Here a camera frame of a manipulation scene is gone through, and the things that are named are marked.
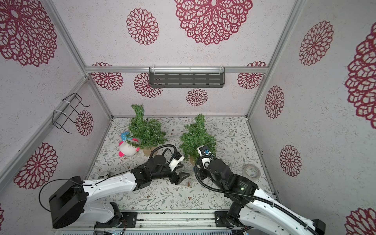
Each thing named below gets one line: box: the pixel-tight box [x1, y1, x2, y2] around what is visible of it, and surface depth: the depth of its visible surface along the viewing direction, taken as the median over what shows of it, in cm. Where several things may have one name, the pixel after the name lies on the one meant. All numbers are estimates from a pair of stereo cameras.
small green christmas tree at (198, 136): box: [179, 113, 217, 161], surface depth 74 cm
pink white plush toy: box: [118, 130, 141, 158], surface depth 96 cm
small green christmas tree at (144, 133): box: [126, 103, 168, 157], surface depth 80 cm
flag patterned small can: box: [97, 173, 111, 180], surface depth 87 cm
